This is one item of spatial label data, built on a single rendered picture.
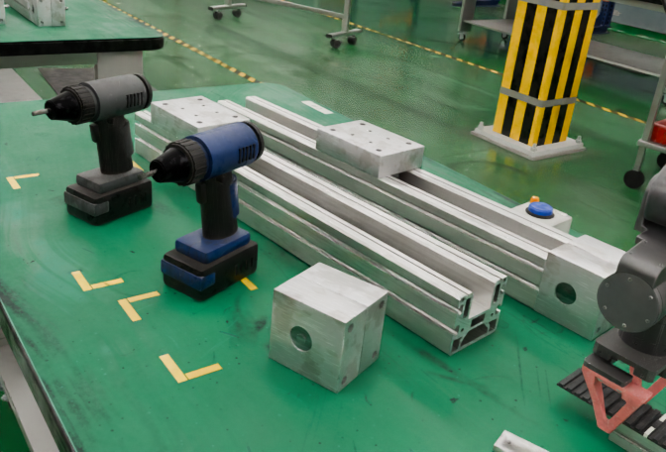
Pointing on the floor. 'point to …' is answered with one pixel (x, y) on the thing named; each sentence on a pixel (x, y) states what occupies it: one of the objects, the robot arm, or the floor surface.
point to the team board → (294, 4)
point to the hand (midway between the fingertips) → (623, 409)
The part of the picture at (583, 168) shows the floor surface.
